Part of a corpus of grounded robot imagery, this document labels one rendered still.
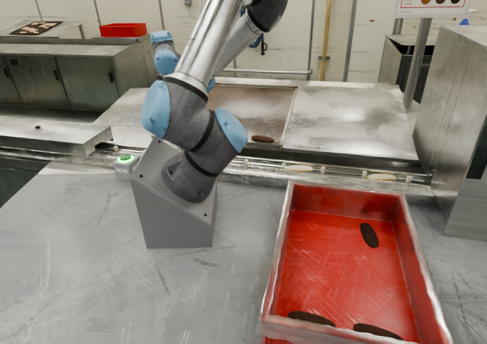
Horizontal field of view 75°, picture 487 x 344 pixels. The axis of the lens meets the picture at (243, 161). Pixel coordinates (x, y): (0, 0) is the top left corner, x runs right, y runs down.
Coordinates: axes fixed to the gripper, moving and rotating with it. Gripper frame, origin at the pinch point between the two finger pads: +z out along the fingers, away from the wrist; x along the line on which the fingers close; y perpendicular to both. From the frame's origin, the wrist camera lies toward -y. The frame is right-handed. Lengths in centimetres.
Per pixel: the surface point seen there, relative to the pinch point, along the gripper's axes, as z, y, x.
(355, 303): 2, -28, 89
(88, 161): 7.5, 41.2, 5.0
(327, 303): 2, -22, 87
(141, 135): 15.2, 22.3, -19.2
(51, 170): 8, 56, 5
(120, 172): 4.3, 26.9, 20.8
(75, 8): 43, 131, -475
